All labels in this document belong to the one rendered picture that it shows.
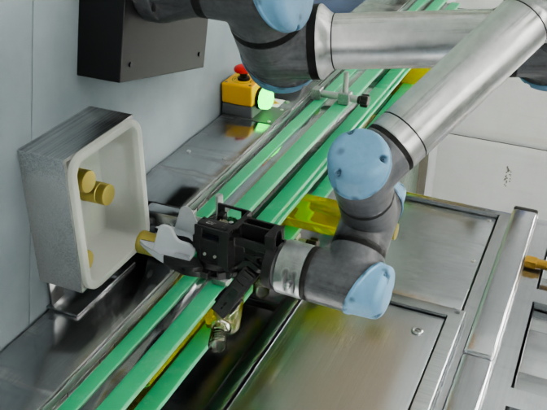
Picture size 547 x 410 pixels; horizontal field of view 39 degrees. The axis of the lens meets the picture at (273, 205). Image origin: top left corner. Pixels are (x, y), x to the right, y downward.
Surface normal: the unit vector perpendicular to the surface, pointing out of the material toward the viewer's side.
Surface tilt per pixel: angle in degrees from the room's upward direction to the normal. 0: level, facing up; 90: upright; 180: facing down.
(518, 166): 90
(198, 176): 90
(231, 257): 1
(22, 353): 90
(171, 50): 2
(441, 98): 66
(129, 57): 2
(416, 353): 90
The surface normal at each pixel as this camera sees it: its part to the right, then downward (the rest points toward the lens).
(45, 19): 0.91, 0.21
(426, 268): -0.01, -0.87
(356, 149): -0.20, -0.42
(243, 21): -0.33, 0.88
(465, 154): -0.40, 0.46
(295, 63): -0.17, 0.74
